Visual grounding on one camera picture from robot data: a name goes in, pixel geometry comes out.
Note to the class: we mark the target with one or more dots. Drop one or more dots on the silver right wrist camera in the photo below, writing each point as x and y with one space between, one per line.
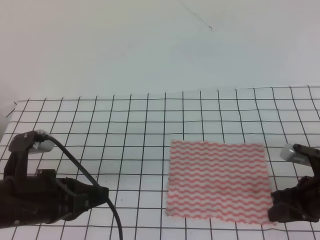
303 155

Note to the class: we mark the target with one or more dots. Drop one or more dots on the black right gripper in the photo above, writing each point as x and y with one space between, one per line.
298 203

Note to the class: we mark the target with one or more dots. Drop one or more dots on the pink wavy striped towel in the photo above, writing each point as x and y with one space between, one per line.
227 182

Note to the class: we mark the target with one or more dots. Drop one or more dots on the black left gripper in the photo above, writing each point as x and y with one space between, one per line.
42 198

